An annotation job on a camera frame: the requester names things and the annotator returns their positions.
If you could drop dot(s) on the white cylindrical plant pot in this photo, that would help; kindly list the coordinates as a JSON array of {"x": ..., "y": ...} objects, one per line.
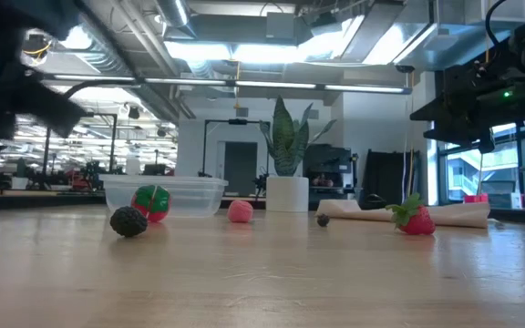
[{"x": 287, "y": 195}]

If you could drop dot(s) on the silver round ceiling duct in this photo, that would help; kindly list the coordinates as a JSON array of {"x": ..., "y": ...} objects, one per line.
[{"x": 173, "y": 11}]

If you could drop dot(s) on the black fabric bag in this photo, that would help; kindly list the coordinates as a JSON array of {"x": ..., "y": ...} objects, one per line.
[{"x": 388, "y": 177}]

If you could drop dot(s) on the red toy strawberry green leaves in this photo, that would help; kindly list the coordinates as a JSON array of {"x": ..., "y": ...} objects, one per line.
[{"x": 419, "y": 223}]

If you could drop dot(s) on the large toy blackberry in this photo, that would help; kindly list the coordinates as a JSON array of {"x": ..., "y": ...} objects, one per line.
[{"x": 128, "y": 222}]

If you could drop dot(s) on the green snake plant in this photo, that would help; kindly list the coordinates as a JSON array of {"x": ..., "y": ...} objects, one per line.
[{"x": 285, "y": 136}]

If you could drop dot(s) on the clear plastic tupperware container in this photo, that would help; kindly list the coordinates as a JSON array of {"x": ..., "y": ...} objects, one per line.
[{"x": 198, "y": 196}]

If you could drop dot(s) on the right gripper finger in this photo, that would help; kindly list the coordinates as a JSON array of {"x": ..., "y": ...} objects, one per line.
[
  {"x": 495, "y": 108},
  {"x": 467, "y": 136}
]

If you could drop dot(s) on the small dark toy blueberry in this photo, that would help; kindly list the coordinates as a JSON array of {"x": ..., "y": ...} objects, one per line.
[{"x": 323, "y": 220}]

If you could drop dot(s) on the red and green toy fruit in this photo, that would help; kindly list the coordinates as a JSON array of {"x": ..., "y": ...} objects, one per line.
[{"x": 151, "y": 202}]

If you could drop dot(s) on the grey door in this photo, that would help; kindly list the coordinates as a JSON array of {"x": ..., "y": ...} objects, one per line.
[{"x": 240, "y": 168}]

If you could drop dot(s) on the pink toy raspberry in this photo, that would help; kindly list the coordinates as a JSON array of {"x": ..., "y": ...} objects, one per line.
[{"x": 240, "y": 212}]

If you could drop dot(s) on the small red box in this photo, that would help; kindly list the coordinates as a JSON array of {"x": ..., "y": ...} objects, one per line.
[{"x": 476, "y": 198}]

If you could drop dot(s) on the ceiling security camera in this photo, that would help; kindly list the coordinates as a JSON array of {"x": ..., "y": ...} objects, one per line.
[{"x": 404, "y": 68}]

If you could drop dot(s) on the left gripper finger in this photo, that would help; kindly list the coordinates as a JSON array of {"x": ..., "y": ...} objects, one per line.
[{"x": 53, "y": 111}]

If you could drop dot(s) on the long ceiling tube light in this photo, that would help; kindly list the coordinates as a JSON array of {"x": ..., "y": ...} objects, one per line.
[{"x": 271, "y": 85}]

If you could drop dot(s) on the black metal frame stand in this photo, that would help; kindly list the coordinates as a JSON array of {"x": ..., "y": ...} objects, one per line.
[
  {"x": 114, "y": 141},
  {"x": 205, "y": 146}
]

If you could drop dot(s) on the folded pale cloth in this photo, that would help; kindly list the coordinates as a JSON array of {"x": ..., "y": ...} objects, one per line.
[{"x": 458, "y": 214}]

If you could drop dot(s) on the grey storage bin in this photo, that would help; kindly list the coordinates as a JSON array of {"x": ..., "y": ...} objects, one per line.
[{"x": 501, "y": 196}]

